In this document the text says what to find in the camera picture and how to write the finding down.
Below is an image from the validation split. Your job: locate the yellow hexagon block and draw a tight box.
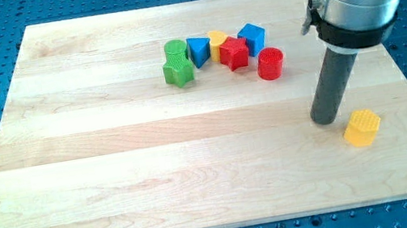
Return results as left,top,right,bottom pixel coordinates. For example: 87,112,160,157
344,108,381,147

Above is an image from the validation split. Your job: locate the green star block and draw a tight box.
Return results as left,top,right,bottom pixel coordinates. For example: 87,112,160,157
163,55,194,88

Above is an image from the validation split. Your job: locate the blue triangle block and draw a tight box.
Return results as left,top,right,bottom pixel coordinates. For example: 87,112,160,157
186,37,210,68

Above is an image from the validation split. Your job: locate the red star block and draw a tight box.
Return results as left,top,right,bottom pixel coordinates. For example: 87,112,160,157
219,36,249,71

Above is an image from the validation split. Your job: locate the green cylinder block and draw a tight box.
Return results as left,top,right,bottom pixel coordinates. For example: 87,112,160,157
163,39,188,61

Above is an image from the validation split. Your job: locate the yellow half-round block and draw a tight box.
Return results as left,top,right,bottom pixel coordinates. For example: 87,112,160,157
206,30,228,62

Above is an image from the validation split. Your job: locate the red cylinder block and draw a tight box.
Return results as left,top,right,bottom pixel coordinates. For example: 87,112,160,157
257,47,284,81

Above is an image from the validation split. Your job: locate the blue cube block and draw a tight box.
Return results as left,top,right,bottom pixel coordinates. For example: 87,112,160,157
237,23,265,57

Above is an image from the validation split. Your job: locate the light wooden board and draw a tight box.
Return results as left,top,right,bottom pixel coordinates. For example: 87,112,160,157
0,0,407,228

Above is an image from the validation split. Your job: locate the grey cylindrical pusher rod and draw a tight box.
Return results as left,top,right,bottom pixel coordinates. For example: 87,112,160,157
310,49,358,125

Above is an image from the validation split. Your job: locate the black clamp ring with lever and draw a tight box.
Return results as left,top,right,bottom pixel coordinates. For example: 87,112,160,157
295,0,403,58

